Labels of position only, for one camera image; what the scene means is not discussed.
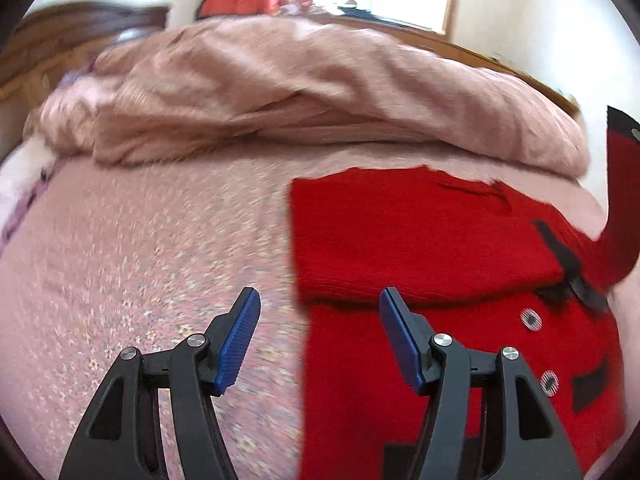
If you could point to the red knit sweater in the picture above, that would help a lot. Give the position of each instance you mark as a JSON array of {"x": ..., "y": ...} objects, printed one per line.
[{"x": 425, "y": 240}]

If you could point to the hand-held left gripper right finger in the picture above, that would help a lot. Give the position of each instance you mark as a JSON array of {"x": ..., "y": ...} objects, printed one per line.
[{"x": 400, "y": 340}]

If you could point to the pink floral duvet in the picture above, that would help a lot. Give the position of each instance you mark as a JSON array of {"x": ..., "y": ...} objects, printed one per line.
[{"x": 300, "y": 85}]

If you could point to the pink floral bed sheet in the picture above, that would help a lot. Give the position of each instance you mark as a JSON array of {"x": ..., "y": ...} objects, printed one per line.
[{"x": 150, "y": 260}]

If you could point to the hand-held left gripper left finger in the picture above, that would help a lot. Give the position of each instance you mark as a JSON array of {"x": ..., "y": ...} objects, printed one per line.
[{"x": 242, "y": 340}]

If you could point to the dark wooden headboard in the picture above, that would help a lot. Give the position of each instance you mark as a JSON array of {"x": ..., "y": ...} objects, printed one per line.
[{"x": 50, "y": 35}]

